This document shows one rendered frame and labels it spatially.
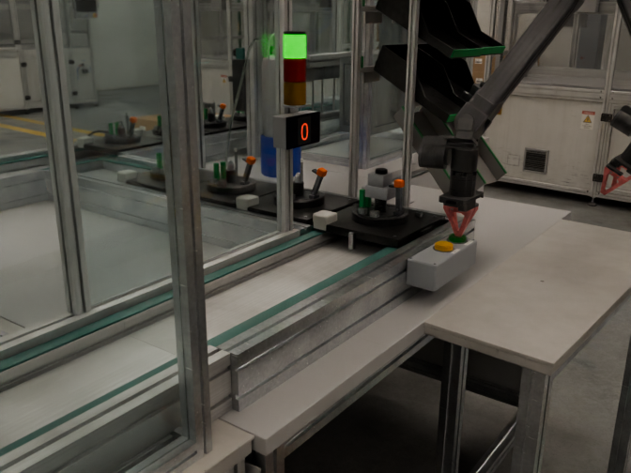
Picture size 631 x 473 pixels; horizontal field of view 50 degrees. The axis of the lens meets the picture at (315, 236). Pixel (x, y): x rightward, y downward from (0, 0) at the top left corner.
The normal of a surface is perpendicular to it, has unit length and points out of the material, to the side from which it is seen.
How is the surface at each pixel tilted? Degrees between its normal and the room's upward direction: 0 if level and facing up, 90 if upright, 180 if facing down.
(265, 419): 0
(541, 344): 0
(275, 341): 90
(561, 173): 90
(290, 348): 90
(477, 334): 0
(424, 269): 90
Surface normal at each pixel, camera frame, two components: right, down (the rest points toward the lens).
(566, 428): 0.00, -0.95
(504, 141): -0.63, 0.24
